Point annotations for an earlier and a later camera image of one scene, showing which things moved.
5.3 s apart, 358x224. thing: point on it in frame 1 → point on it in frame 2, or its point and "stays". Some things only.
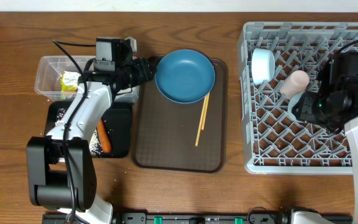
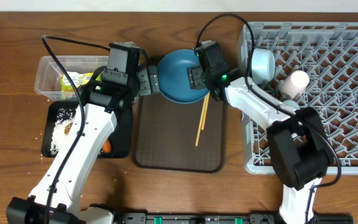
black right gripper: [310, 104] → [196, 78]
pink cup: [295, 83] stays
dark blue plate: [185, 76] stays
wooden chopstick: [201, 121] stays
